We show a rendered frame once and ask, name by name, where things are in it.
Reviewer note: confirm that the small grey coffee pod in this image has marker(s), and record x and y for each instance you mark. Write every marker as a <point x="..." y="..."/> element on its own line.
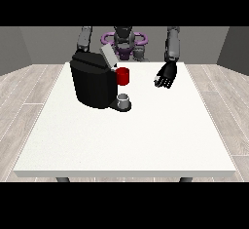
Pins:
<point x="158" y="82"/>

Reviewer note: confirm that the dark table leg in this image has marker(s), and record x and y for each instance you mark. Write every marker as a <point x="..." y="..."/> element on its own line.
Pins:
<point x="63" y="179"/>
<point x="186" y="179"/>

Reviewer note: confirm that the pale grey machine lid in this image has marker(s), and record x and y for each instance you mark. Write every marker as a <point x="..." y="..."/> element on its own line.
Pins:
<point x="109" y="56"/>

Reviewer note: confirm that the black coffee machine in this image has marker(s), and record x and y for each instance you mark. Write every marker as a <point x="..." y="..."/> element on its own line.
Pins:
<point x="92" y="80"/>

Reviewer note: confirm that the grey robot trunk purple rings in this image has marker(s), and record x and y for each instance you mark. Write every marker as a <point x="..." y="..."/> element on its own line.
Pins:
<point x="124" y="44"/>

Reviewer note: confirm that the small grey cup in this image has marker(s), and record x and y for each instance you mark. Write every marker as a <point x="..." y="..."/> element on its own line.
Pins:
<point x="123" y="101"/>

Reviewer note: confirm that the red pod holder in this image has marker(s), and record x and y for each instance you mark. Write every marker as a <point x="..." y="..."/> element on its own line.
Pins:
<point x="123" y="76"/>

